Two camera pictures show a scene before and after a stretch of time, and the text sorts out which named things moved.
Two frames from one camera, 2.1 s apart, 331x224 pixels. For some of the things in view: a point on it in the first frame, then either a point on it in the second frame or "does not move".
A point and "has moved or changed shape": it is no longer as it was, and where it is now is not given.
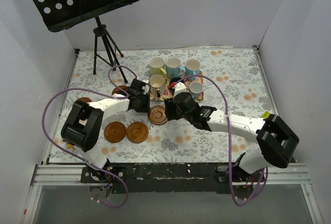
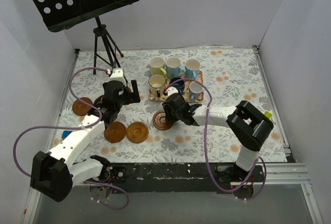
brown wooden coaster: [137, 132] does not move
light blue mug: [173, 69] does not move
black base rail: [172, 178] does not move
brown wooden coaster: [156, 115] has moved or changed shape
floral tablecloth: [232, 84] does not move
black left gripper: [144, 100] -> [130, 93]
